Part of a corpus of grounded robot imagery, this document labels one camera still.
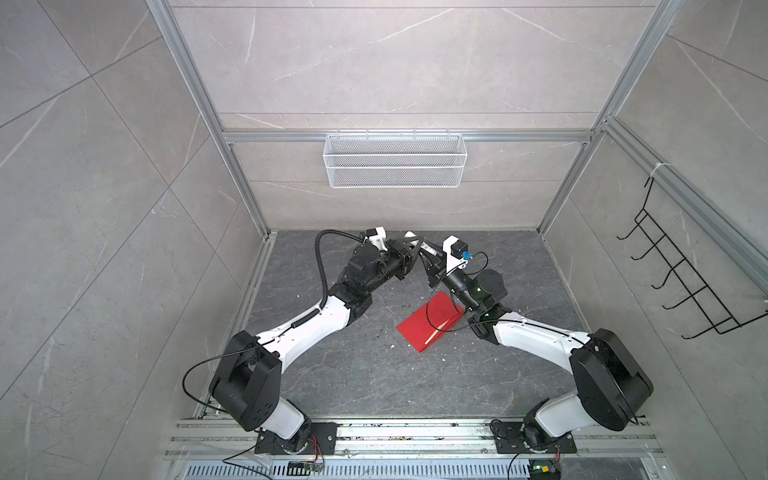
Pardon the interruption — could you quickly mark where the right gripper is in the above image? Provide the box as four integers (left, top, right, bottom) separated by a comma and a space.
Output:
420, 241, 482, 315

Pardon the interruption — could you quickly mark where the red envelope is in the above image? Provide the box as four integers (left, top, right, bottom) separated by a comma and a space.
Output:
396, 292, 465, 352

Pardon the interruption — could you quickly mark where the beige letter paper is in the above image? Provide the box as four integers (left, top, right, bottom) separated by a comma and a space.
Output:
424, 324, 450, 347

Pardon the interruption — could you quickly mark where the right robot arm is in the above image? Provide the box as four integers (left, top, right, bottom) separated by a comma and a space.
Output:
419, 237, 654, 452

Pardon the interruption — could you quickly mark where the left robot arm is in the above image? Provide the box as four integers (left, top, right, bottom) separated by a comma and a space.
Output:
209, 230, 423, 453

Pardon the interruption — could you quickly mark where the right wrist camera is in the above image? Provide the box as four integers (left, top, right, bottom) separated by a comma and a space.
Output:
442, 235, 472, 274

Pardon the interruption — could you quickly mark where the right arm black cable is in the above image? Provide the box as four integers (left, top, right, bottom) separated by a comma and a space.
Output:
424, 251, 589, 349

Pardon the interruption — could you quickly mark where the white wire mesh basket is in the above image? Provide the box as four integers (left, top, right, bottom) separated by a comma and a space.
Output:
323, 133, 468, 189

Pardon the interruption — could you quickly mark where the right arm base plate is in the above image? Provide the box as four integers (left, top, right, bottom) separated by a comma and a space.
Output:
488, 419, 577, 454

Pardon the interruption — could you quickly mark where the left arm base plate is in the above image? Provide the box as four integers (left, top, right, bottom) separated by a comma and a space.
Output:
255, 422, 339, 455

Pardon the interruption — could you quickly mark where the black wire hook rack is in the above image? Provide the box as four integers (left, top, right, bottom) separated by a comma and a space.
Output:
616, 177, 767, 340

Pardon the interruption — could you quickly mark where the grey slotted cable duct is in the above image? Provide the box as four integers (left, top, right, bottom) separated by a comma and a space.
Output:
181, 459, 531, 479

